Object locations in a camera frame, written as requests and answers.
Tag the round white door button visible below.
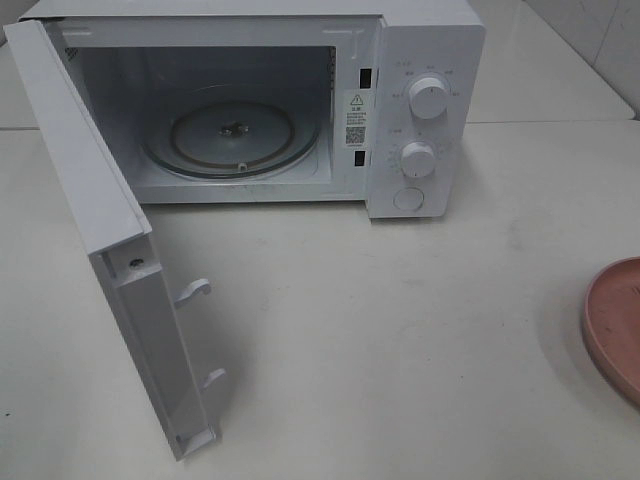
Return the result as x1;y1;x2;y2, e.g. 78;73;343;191
393;187;424;212

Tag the white timer knob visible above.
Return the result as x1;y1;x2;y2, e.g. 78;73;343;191
400;142;437;178

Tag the white microwave door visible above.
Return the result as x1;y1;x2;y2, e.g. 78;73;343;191
5;20;217;460

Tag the pink round plate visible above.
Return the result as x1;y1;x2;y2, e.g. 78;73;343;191
581;257;639;407

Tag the glass microwave turntable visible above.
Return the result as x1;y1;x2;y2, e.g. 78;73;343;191
143;100;320;180

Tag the white warning label sticker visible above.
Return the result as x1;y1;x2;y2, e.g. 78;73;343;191
342;89;373;148

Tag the white microwave oven body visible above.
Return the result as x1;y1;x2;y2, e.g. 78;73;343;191
16;1;485;218

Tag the upper white power knob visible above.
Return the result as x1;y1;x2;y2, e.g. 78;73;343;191
407;73;451;120

